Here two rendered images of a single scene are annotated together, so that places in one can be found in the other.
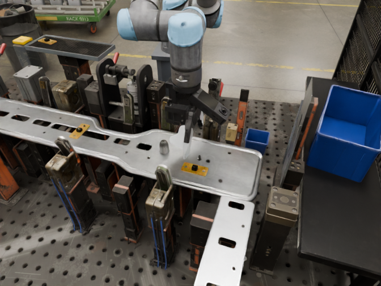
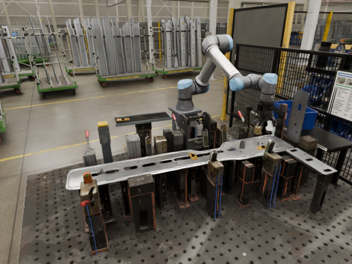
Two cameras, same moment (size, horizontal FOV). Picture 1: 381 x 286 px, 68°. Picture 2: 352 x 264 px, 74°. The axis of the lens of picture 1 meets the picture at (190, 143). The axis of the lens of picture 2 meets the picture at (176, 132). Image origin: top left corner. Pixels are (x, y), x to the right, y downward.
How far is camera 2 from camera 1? 1.24 m
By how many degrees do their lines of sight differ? 35
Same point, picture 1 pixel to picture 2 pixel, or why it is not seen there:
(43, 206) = (180, 220)
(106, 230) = (228, 210)
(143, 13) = (244, 78)
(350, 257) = (341, 144)
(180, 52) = (273, 86)
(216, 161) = (264, 142)
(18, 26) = not seen: outside the picture
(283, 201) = (309, 138)
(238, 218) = (300, 153)
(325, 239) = (330, 144)
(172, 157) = (248, 147)
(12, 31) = not seen: outside the picture
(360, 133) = not seen: hidden behind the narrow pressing
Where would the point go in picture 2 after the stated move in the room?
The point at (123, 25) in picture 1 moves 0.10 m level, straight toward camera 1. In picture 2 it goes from (240, 84) to (257, 86)
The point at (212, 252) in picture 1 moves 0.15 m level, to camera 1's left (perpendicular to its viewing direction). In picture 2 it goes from (310, 163) to (296, 173)
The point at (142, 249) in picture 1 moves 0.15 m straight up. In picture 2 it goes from (254, 207) to (257, 186)
